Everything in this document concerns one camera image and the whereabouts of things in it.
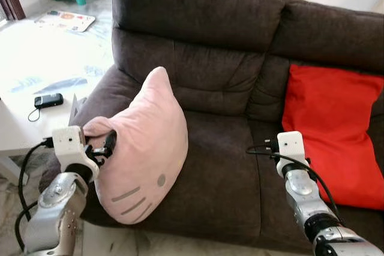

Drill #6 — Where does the pink cat face pillow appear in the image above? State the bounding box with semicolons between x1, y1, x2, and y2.
83;67;189;225

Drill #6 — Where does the dark grey fabric sofa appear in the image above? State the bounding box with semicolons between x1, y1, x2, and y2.
39;0;384;254

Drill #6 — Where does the red rectangular pillow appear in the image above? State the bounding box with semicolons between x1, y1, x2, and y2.
281;64;384;210

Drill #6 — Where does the white coffee table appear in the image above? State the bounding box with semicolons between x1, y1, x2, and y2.
0;82;88;185

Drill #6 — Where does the colourful printed play mat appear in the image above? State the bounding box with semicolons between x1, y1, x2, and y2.
34;10;96;33

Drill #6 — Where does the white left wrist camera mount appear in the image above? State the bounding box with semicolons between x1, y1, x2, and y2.
52;125;100;176

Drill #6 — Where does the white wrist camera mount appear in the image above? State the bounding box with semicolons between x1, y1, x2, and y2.
52;125;100;176
277;131;308;176

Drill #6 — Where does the black device with strap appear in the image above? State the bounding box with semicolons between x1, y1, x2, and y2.
28;93;64;122

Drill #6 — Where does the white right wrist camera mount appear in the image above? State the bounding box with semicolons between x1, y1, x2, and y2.
277;131;308;176

